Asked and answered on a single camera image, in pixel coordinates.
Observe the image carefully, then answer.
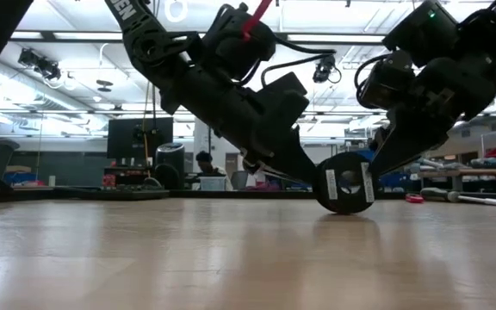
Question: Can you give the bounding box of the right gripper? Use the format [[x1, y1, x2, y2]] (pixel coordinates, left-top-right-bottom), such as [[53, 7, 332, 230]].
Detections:
[[369, 54, 496, 177]]

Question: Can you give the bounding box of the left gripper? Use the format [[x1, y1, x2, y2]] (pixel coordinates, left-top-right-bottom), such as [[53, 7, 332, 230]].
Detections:
[[159, 68, 319, 186]]

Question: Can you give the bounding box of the black cord spool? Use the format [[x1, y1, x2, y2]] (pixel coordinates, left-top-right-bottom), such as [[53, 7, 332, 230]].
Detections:
[[312, 151, 377, 215]]

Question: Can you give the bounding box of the grey wrapped bundle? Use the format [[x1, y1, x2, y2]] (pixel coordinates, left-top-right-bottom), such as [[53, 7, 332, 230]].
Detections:
[[469, 157, 496, 170], [406, 157, 460, 171]]

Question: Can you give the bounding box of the white plastic tub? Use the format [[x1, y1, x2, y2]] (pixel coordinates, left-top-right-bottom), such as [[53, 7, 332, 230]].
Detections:
[[199, 176, 227, 191]]

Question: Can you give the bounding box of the wooden workbench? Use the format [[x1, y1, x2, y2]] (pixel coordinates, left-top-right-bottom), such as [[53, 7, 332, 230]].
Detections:
[[418, 167, 496, 193]]

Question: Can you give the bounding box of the black monitor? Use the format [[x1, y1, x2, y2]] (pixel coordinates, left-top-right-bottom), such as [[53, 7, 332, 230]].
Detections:
[[106, 116, 175, 160]]

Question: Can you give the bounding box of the blue crate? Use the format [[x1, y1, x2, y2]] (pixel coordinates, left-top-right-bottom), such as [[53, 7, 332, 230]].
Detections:
[[3, 171, 38, 186]]

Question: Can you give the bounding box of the black table frame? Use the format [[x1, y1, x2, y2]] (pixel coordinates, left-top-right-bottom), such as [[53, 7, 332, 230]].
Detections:
[[0, 165, 496, 204]]

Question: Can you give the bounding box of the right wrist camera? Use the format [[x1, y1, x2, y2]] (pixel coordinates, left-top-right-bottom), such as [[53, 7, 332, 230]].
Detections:
[[358, 50, 415, 109]]

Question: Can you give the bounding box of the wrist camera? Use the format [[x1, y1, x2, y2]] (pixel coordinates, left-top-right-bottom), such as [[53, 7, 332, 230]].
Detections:
[[259, 71, 310, 114], [358, 50, 415, 109]]

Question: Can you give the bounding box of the grey-handled screwdriver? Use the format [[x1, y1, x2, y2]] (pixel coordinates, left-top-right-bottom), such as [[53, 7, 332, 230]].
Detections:
[[419, 187, 496, 207]]

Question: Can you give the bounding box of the black right camera cable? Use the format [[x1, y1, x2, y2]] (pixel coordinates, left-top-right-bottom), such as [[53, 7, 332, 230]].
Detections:
[[353, 53, 389, 109]]

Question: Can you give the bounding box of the black camera cable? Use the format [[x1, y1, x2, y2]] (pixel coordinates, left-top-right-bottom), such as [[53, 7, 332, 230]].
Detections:
[[353, 53, 389, 109], [237, 34, 338, 87]]

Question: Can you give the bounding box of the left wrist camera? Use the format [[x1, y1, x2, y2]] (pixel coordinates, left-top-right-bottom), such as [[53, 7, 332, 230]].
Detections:
[[259, 71, 310, 114]]

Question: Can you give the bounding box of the black ceiling camera with cable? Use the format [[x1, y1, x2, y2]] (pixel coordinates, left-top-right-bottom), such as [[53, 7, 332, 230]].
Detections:
[[312, 54, 343, 85]]

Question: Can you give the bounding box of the black left camera cable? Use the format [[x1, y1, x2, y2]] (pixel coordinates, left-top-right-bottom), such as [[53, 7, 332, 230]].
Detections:
[[237, 34, 338, 87]]

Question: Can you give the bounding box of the red strap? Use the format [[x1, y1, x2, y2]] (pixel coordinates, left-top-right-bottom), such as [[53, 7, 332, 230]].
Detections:
[[241, 0, 274, 42]]

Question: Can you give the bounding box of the black ceiling camera rig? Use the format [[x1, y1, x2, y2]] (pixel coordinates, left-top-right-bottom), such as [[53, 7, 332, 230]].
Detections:
[[17, 46, 63, 82]]

